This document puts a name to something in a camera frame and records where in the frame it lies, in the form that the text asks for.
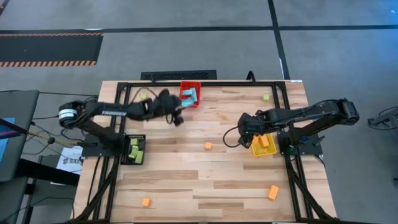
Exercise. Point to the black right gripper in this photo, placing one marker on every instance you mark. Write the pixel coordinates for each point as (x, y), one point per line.
(248, 124)

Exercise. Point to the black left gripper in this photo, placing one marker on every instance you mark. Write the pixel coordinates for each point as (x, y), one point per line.
(164, 104)

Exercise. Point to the orange foam wedge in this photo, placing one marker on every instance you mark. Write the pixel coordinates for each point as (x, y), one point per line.
(256, 140)

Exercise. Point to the orange foam block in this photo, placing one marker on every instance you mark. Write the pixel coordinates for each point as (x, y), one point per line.
(273, 192)
(264, 141)

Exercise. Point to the green foam cube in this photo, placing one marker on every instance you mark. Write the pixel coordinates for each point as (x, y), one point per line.
(143, 96)
(265, 98)
(134, 142)

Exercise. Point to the orange foam cube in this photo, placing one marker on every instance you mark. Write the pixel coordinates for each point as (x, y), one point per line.
(146, 202)
(208, 146)

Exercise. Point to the green foam block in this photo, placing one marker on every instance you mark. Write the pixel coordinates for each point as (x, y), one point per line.
(133, 152)
(139, 157)

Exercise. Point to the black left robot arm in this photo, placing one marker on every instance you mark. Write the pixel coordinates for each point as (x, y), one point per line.
(115, 112)

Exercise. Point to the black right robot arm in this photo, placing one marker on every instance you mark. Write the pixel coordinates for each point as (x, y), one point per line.
(311, 112)

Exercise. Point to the yellow plastic basket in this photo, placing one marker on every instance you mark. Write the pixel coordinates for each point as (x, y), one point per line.
(264, 152)

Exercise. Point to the red plastic basket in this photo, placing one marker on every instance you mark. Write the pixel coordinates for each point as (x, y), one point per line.
(186, 84)

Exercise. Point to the black perforated grille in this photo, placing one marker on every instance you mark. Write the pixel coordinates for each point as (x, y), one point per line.
(178, 75)

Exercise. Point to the black plastic basket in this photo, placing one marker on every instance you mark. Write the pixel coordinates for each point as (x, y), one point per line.
(124, 155)

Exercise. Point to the white printed paper sheet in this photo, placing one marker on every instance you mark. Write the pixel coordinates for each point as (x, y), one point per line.
(70, 161)

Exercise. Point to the black floor stand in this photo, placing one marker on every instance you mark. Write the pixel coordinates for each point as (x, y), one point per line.
(385, 119)

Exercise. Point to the black hazard-striped floor mat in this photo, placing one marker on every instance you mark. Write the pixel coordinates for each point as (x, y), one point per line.
(46, 49)

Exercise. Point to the grey side table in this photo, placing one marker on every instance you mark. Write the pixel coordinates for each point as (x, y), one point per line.
(18, 124)

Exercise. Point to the blue screen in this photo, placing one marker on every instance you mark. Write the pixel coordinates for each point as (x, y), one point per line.
(4, 146)

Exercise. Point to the black aluminium table frame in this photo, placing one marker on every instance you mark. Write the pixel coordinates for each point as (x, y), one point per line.
(224, 84)

